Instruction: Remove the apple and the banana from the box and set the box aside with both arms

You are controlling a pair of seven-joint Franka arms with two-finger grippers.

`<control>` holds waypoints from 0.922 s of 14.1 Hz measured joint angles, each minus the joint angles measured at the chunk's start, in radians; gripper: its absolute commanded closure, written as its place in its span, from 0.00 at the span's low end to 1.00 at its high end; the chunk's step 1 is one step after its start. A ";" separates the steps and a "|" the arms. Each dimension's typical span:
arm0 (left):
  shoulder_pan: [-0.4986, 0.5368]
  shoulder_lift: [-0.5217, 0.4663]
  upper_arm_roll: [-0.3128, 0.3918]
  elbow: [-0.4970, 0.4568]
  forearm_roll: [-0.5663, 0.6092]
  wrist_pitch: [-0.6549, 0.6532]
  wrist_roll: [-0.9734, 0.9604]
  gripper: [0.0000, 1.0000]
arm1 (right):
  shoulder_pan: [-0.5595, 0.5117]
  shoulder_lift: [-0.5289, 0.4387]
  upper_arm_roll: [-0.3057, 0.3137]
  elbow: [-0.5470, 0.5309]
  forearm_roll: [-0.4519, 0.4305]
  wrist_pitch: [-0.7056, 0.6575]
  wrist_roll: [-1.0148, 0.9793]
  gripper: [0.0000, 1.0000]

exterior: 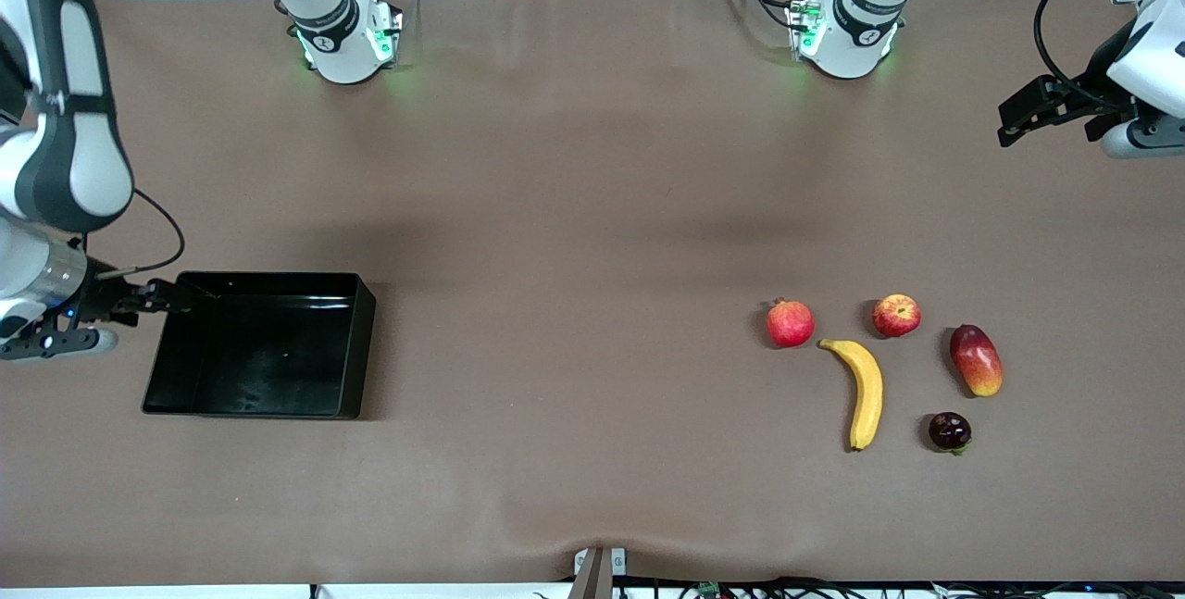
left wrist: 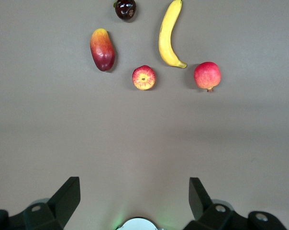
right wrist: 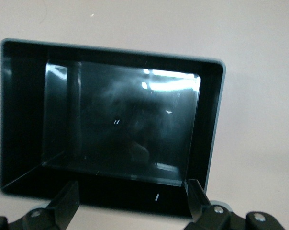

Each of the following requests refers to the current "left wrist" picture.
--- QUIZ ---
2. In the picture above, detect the red pomegranate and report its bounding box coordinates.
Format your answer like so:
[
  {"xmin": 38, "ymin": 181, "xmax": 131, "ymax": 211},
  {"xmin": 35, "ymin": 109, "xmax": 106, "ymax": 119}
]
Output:
[{"xmin": 193, "ymin": 61, "xmax": 222, "ymax": 93}]

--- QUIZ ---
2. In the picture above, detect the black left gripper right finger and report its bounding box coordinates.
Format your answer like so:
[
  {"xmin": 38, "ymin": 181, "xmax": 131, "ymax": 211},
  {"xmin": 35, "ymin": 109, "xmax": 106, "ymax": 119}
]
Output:
[{"xmin": 184, "ymin": 177, "xmax": 289, "ymax": 230}]

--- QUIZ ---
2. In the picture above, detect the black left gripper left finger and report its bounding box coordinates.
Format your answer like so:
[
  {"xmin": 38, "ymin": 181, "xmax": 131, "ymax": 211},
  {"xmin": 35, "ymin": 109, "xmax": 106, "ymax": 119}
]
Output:
[{"xmin": 0, "ymin": 176, "xmax": 81, "ymax": 230}]

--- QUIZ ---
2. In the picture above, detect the red yellow mango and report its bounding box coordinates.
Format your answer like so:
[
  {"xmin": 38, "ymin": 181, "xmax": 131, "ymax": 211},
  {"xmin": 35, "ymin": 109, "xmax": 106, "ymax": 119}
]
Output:
[{"xmin": 89, "ymin": 28, "xmax": 116, "ymax": 72}]

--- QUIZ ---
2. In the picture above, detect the dark purple mangosteen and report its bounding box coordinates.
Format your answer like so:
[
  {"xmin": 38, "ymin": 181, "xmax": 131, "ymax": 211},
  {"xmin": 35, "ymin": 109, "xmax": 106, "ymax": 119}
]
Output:
[{"xmin": 112, "ymin": 0, "xmax": 137, "ymax": 22}]

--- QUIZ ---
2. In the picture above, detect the yellow banana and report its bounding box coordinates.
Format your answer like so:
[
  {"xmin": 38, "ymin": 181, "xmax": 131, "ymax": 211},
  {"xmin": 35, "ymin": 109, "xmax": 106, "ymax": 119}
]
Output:
[{"xmin": 158, "ymin": 0, "xmax": 188, "ymax": 69}]

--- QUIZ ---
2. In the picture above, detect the brown table mat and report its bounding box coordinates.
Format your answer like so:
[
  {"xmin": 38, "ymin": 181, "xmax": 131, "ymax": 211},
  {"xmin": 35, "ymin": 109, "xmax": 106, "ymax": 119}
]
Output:
[{"xmin": 0, "ymin": 0, "xmax": 289, "ymax": 230}]

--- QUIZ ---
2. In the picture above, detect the red yellow apple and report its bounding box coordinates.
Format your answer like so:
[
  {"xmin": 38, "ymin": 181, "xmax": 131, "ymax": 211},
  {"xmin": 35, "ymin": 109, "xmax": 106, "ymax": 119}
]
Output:
[{"xmin": 132, "ymin": 65, "xmax": 156, "ymax": 91}]

